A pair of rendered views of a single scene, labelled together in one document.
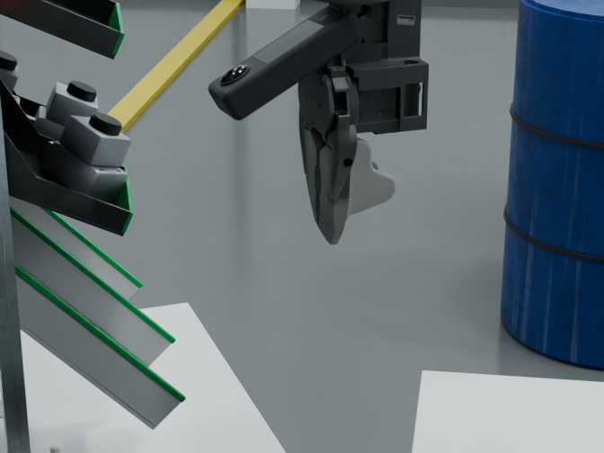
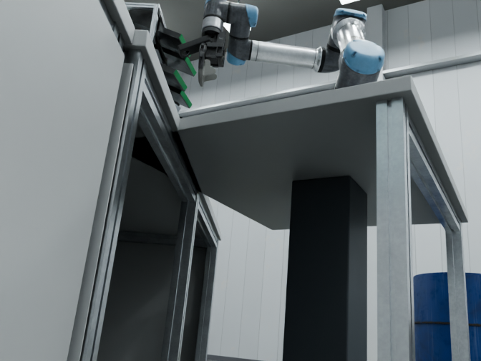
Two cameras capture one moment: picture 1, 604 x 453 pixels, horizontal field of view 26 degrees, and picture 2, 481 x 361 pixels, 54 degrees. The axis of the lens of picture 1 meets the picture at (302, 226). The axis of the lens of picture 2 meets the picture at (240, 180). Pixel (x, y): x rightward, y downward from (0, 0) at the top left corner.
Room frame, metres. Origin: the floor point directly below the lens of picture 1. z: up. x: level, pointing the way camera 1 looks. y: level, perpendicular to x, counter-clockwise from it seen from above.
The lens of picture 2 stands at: (-0.27, -0.74, 0.42)
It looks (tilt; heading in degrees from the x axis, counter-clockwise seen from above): 18 degrees up; 23
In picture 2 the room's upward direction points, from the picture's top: 5 degrees clockwise
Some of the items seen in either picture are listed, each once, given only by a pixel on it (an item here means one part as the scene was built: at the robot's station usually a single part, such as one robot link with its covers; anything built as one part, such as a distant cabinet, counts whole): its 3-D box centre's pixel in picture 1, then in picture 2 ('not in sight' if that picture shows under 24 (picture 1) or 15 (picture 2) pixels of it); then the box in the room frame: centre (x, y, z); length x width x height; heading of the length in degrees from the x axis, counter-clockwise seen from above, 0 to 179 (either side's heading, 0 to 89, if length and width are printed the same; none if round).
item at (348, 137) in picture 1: (337, 141); (202, 59); (0.96, -0.03, 1.31); 0.05 x 0.02 x 0.09; 19
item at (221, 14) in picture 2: not in sight; (215, 10); (0.99, -0.04, 1.53); 0.09 x 0.08 x 0.11; 118
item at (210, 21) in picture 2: not in sight; (212, 29); (0.99, -0.04, 1.45); 0.08 x 0.08 x 0.05
